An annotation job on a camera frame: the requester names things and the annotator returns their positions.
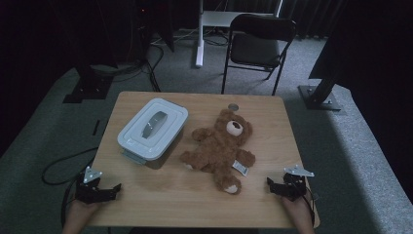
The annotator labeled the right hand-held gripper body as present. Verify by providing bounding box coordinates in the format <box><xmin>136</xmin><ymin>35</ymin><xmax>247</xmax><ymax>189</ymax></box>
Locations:
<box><xmin>280</xmin><ymin>165</ymin><xmax>316</xmax><ymax>202</ymax></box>

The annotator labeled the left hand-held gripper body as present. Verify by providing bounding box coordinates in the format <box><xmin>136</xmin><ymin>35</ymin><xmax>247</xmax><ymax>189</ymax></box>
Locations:
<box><xmin>75</xmin><ymin>166</ymin><xmax>111</xmax><ymax>205</ymax></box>

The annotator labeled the transparent brown storage box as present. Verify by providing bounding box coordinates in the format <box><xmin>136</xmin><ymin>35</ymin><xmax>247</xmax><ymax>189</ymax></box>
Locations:
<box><xmin>120</xmin><ymin>125</ymin><xmax>189</xmax><ymax>166</ymax></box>

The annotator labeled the brown teddy bear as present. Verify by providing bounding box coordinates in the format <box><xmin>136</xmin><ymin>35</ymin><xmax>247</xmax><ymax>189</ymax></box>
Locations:
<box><xmin>179</xmin><ymin>108</ymin><xmax>256</xmax><ymax>195</ymax></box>

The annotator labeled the white storage box lid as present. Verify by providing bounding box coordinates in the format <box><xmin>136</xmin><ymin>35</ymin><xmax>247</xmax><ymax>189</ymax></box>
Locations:
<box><xmin>117</xmin><ymin>97</ymin><xmax>189</xmax><ymax>162</ymax></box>

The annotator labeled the person's left hand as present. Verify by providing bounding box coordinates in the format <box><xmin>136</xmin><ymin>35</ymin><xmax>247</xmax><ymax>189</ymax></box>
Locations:
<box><xmin>63</xmin><ymin>198</ymin><xmax>100</xmax><ymax>228</ymax></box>

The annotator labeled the person's right hand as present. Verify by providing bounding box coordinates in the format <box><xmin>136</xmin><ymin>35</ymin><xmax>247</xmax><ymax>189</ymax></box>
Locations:
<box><xmin>281</xmin><ymin>196</ymin><xmax>314</xmax><ymax>228</ymax></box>

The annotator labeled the black metal stand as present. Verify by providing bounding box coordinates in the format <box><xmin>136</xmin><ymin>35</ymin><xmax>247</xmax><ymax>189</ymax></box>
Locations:
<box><xmin>62</xmin><ymin>62</ymin><xmax>115</xmax><ymax>104</ymax></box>
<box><xmin>297</xmin><ymin>48</ymin><xmax>343</xmax><ymax>112</ymax></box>

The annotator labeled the black folding chair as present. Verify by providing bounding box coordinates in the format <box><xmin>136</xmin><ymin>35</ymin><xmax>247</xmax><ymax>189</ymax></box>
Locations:
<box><xmin>221</xmin><ymin>13</ymin><xmax>297</xmax><ymax>97</ymax></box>

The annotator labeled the dark curtain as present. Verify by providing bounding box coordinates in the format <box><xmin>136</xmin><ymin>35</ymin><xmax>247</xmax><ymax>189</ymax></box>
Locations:
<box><xmin>281</xmin><ymin>0</ymin><xmax>346</xmax><ymax>41</ymax></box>

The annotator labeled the right hand-held gripper cable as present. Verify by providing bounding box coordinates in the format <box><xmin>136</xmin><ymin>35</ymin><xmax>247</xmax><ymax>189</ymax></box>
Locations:
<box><xmin>303</xmin><ymin>185</ymin><xmax>319</xmax><ymax>227</ymax></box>

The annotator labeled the black floor cable loop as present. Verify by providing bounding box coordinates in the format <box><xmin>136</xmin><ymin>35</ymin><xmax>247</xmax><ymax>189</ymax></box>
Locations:
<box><xmin>41</xmin><ymin>146</ymin><xmax>99</xmax><ymax>186</ymax></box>

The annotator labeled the black floor cable bundle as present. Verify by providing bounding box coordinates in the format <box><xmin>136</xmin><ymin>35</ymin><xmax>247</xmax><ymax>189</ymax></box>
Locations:
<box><xmin>91</xmin><ymin>42</ymin><xmax>166</xmax><ymax>94</ymax></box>

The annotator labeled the white desk frame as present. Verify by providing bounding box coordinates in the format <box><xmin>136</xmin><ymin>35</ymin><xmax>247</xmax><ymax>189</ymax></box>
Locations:
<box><xmin>194</xmin><ymin>0</ymin><xmax>283</xmax><ymax>68</ymax></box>

